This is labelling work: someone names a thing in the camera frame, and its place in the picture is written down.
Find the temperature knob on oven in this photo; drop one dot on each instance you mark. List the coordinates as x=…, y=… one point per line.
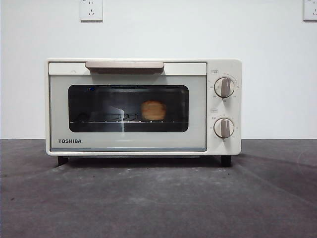
x=224, y=87

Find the cream Toshiba toaster oven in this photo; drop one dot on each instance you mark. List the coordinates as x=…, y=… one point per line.
x=227, y=67

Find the white wall socket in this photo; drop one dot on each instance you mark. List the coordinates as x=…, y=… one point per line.
x=310, y=11
x=91, y=11

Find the golden bread loaf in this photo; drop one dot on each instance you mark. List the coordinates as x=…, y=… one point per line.
x=153, y=110

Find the timer knob on oven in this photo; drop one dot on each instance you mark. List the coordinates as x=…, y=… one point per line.
x=224, y=128

